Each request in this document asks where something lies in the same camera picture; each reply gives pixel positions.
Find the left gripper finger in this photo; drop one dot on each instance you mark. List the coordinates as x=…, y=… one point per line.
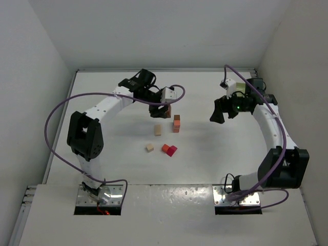
x=157, y=109
x=159, y=113

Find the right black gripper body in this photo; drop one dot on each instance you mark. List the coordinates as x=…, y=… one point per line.
x=226, y=107

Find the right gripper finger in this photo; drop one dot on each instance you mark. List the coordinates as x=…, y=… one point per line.
x=232, y=112
x=217, y=116

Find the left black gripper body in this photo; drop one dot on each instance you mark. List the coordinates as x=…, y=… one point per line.
x=157, y=108

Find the brown printed rectangular block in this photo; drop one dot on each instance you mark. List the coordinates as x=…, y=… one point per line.
x=168, y=112

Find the natural wood long block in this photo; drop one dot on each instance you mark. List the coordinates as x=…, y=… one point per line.
x=157, y=130

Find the salmon cube block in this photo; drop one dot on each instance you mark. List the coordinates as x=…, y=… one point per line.
x=176, y=124

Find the orange cube block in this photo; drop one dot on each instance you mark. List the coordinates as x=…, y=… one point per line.
x=176, y=130

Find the red-orange cube block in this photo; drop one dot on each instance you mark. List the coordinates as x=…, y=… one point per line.
x=165, y=148

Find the natural wood cube block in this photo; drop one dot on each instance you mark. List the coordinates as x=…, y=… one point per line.
x=149, y=148

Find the magenta roof block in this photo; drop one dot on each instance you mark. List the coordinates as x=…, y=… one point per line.
x=171, y=150

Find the green plastic bowl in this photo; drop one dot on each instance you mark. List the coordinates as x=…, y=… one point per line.
x=241, y=87

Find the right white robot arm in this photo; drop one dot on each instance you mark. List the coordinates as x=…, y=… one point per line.
x=285, y=164

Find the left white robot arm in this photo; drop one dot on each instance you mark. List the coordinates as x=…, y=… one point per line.
x=85, y=135

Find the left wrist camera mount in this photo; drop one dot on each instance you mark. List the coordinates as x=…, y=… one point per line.
x=168, y=95

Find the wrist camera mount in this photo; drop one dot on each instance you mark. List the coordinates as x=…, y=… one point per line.
x=230, y=86
x=168, y=95

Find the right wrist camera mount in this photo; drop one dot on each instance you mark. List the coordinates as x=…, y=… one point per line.
x=230, y=86

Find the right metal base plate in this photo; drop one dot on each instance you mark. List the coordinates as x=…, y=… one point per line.
x=223, y=197

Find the metal base plate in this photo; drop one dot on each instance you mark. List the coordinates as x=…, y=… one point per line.
x=223, y=197
x=108, y=196

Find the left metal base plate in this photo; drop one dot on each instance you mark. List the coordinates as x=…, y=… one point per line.
x=108, y=196

